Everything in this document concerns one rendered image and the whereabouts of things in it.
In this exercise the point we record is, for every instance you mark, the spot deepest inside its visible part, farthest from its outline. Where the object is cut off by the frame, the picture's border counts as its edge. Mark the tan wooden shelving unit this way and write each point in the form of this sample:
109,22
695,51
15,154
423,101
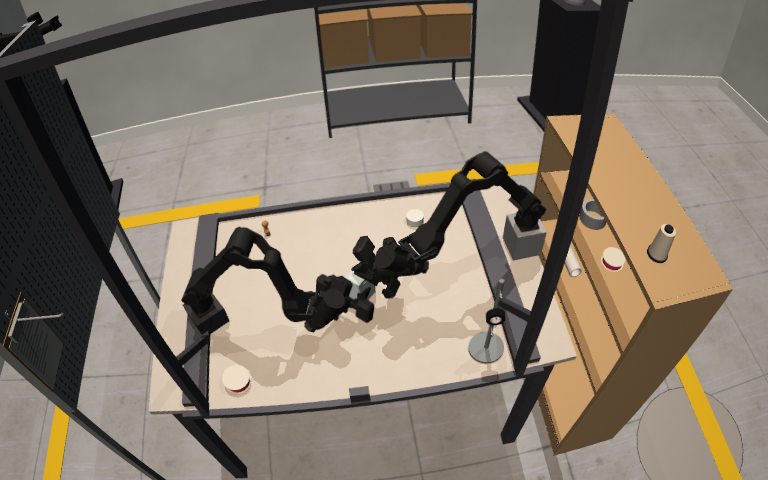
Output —
683,293

